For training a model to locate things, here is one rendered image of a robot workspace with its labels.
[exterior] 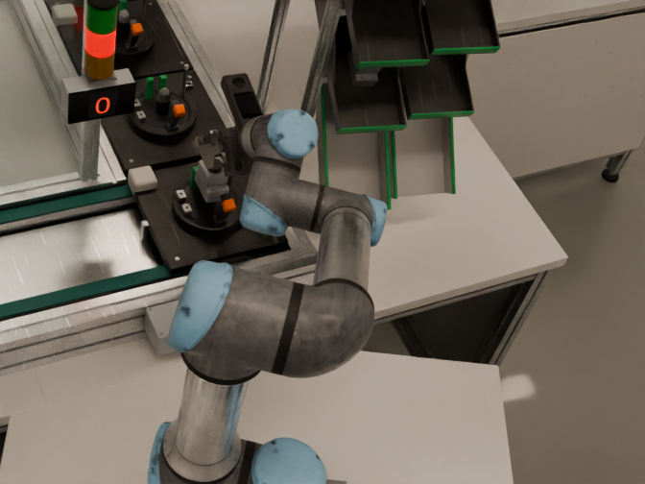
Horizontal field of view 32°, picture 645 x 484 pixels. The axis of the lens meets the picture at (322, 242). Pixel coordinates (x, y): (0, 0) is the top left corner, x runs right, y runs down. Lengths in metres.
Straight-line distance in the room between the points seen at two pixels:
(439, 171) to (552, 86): 1.11
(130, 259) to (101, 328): 0.18
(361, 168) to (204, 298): 0.92
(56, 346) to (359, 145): 0.69
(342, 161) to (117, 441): 0.68
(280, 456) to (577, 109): 2.05
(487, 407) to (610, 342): 1.41
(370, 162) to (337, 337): 0.90
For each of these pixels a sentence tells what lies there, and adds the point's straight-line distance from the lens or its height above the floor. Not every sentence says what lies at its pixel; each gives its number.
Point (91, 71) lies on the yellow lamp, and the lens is 1.95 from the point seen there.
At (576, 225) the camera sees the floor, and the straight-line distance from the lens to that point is 3.80.
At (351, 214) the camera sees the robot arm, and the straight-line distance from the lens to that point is 1.66.
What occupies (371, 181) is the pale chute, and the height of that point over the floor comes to 1.03.
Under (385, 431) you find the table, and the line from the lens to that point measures 2.08.
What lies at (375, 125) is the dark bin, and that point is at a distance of 2.08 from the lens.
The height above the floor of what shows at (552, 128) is 0.38.
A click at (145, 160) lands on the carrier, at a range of 2.24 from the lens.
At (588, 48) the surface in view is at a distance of 3.31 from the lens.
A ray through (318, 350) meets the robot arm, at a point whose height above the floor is 1.51.
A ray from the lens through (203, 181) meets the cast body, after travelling 2.09.
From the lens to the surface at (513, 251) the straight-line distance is 2.43.
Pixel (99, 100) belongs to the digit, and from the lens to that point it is 1.99.
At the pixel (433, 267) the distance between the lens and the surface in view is 2.33.
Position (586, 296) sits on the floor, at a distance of 3.62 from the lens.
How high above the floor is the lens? 2.59
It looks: 49 degrees down
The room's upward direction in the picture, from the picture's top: 17 degrees clockwise
